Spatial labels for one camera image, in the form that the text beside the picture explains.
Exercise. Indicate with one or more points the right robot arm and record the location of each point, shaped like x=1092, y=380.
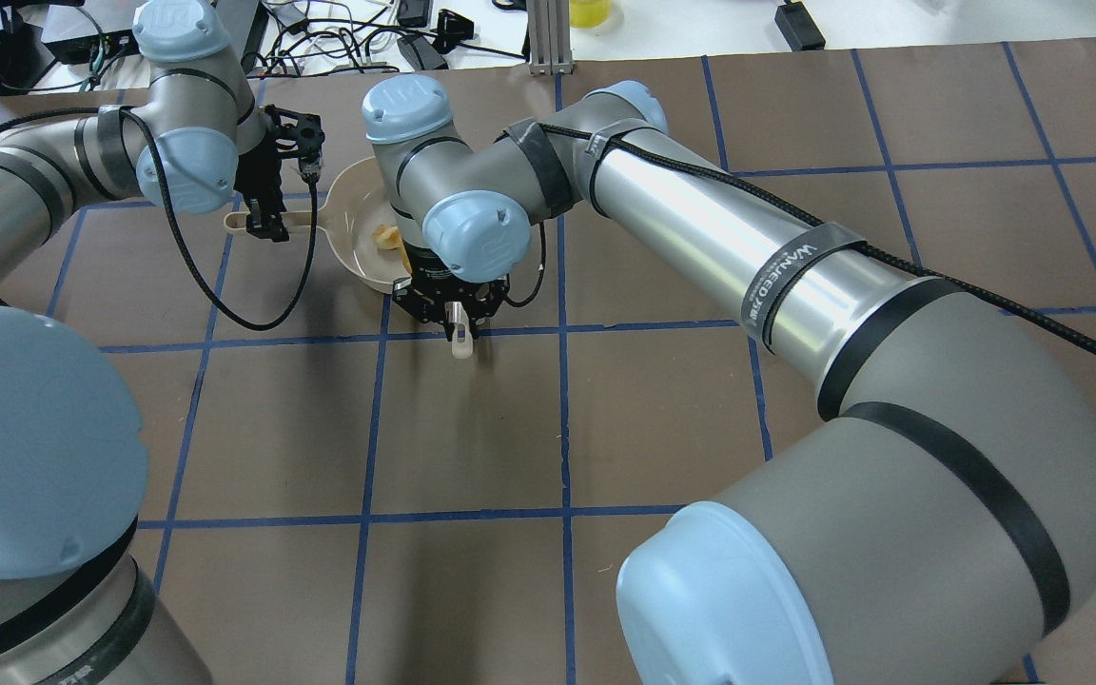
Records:
x=939, y=521

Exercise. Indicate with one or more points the beige dustpan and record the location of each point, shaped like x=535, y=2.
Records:
x=355, y=205

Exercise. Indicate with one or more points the toy orange peel piece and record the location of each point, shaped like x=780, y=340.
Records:
x=388, y=238

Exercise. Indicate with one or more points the aluminium frame post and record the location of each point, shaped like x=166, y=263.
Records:
x=548, y=30

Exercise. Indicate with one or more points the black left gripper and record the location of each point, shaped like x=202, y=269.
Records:
x=253, y=177

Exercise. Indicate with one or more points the black power adapter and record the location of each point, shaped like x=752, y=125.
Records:
x=797, y=26

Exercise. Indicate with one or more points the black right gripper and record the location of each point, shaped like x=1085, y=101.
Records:
x=440, y=278

